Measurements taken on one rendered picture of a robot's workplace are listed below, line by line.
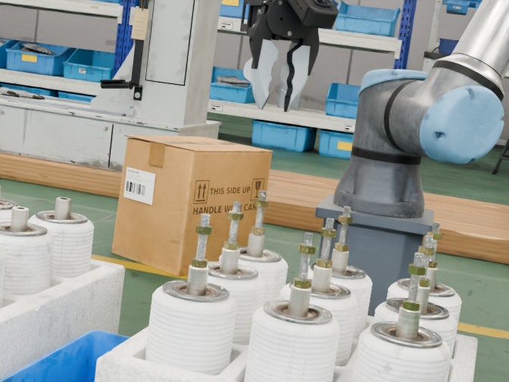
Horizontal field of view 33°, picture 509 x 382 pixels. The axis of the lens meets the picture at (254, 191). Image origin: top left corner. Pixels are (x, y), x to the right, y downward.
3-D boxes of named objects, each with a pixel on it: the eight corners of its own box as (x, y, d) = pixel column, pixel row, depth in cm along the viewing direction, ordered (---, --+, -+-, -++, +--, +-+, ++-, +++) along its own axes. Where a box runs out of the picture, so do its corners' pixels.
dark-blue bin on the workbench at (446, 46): (441, 55, 633) (444, 40, 631) (463, 57, 627) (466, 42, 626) (436, 53, 611) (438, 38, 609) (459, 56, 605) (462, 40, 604)
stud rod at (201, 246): (191, 280, 96) (199, 214, 95) (196, 278, 97) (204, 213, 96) (198, 282, 96) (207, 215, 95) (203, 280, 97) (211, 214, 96)
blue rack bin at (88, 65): (89, 78, 637) (92, 50, 634) (137, 85, 629) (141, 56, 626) (58, 77, 589) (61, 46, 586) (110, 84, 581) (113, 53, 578)
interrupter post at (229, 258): (220, 276, 106) (224, 250, 106) (216, 271, 109) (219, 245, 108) (239, 277, 107) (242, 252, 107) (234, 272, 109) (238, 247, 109)
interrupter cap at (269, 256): (227, 248, 123) (227, 243, 123) (279, 255, 123) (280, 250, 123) (226, 261, 115) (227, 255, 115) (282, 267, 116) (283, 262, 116)
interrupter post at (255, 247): (245, 255, 120) (248, 231, 120) (262, 257, 120) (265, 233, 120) (245, 258, 118) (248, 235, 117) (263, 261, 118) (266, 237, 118)
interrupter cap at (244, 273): (205, 281, 103) (206, 275, 103) (192, 264, 110) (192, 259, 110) (265, 284, 106) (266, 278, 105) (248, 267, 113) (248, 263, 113)
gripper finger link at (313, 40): (313, 75, 118) (313, 9, 117) (319, 76, 117) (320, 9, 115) (282, 76, 116) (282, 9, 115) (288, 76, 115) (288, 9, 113)
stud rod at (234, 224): (226, 261, 107) (233, 201, 106) (225, 259, 108) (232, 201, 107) (233, 262, 107) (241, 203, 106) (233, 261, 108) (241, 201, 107)
